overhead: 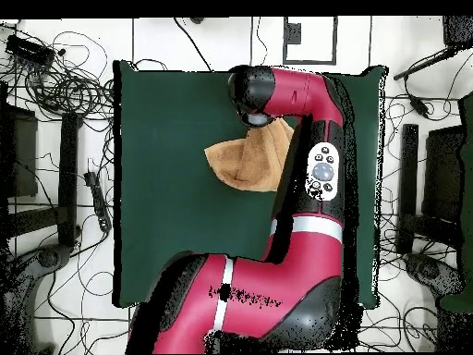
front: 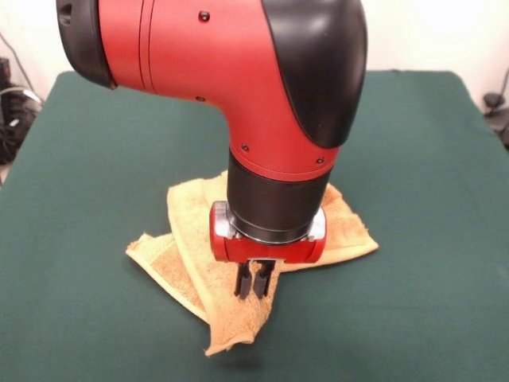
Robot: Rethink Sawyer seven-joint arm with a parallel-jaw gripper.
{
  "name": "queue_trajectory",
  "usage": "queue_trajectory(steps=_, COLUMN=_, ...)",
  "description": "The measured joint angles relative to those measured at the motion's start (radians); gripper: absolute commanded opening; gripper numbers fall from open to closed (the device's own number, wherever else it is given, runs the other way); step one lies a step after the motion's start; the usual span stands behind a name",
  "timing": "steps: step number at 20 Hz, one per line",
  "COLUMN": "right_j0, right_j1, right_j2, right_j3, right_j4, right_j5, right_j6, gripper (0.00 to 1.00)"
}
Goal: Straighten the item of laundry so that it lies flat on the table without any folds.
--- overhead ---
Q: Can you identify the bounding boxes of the yellow terry towel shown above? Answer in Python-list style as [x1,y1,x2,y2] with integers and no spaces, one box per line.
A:
[203,116,296,193]

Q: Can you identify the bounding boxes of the black flat box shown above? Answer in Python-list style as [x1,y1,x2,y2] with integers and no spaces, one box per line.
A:
[0,104,39,198]
[421,124,466,223]

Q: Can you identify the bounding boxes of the dark green table cloth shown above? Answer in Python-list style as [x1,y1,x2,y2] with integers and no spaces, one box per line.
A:
[112,59,389,310]

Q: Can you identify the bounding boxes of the black power strip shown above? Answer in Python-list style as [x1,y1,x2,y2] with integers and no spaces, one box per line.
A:
[83,170,113,233]

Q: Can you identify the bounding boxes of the black stand bar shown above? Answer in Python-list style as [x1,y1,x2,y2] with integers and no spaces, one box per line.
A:
[57,112,83,248]
[399,123,419,254]

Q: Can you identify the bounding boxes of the dark grey square plate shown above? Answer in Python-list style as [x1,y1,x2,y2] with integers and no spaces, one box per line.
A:
[283,22,303,45]

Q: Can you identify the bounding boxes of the black power adapter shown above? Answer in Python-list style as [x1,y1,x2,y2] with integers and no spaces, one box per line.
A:
[408,94,431,119]

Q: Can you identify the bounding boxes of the black boom pole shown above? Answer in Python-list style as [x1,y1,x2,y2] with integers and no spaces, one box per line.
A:
[392,45,461,81]

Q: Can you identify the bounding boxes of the dark green hanging cloth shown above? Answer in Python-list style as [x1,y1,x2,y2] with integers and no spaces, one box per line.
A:
[438,92,473,314]

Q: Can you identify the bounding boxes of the black network box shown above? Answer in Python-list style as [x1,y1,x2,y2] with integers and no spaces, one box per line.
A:
[5,33,56,68]

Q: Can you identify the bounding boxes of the black speckled box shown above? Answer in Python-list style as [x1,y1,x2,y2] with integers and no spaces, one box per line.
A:
[442,15,473,48]

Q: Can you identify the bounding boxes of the black floor cable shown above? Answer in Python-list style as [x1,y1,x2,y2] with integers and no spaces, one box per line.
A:
[173,17,214,72]

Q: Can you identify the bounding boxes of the grey floor tape frame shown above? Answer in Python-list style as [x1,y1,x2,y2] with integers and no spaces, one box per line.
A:
[283,15,338,67]

